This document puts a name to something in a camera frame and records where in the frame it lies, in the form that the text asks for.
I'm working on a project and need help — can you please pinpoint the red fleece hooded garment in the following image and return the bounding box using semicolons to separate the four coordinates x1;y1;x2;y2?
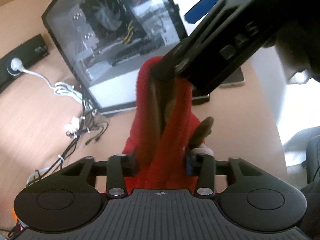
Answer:
123;56;214;192

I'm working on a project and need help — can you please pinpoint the glass-sided computer tower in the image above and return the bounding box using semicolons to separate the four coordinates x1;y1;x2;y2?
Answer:
41;0;210;117

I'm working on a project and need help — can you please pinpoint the grey office chair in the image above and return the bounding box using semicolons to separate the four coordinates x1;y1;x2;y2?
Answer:
283;127;319;239

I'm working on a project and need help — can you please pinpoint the white power plug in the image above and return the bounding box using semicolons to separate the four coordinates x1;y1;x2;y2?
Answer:
7;57;24;76

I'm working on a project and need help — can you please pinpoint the black cable bundle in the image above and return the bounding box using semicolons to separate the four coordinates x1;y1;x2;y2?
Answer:
7;97;111;238

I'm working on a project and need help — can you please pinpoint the white coiled cable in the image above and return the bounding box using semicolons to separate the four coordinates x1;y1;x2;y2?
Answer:
19;67;98;116

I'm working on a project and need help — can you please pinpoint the black wall socket strip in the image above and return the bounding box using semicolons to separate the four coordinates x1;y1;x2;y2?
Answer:
1;34;49;93

